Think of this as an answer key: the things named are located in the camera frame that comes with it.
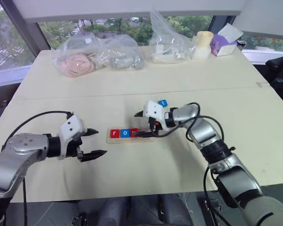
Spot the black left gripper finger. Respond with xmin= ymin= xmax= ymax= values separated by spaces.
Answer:
xmin=81 ymin=128 xmax=99 ymax=139
xmin=81 ymin=150 xmax=108 ymax=163

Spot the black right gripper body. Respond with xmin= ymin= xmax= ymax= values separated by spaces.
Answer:
xmin=148 ymin=116 xmax=162 ymax=138

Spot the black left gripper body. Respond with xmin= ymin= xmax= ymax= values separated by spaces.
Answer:
xmin=65 ymin=137 xmax=84 ymax=163

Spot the red letter block b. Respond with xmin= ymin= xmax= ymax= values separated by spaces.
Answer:
xmin=129 ymin=128 xmax=142 ymax=138

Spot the wooden letter tray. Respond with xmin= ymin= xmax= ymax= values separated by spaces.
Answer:
xmin=106 ymin=128 xmax=157 ymax=145

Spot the plastic bag with grey items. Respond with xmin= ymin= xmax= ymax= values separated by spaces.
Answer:
xmin=94 ymin=34 xmax=146 ymax=71

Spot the plastic bag with pink cloth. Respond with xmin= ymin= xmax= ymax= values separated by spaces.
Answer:
xmin=51 ymin=35 xmax=109 ymax=79

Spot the tall clear plastic bag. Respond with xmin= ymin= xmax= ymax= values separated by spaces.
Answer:
xmin=149 ymin=8 xmax=194 ymax=65

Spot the cream plastic container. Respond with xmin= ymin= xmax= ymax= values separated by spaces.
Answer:
xmin=192 ymin=31 xmax=215 ymax=60

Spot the purple tissue box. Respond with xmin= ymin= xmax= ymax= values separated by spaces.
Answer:
xmin=209 ymin=23 xmax=244 ymax=57

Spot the black chair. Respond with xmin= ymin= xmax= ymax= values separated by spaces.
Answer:
xmin=265 ymin=48 xmax=283 ymax=99

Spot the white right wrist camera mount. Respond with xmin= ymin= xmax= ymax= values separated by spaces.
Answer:
xmin=142 ymin=100 xmax=171 ymax=130

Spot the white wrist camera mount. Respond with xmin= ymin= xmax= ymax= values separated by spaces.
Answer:
xmin=142 ymin=100 xmax=171 ymax=130
xmin=57 ymin=113 xmax=87 ymax=161

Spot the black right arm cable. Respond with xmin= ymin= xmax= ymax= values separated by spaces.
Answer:
xmin=153 ymin=102 xmax=235 ymax=226

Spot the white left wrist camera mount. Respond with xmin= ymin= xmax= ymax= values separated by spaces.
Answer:
xmin=57 ymin=113 xmax=87 ymax=161

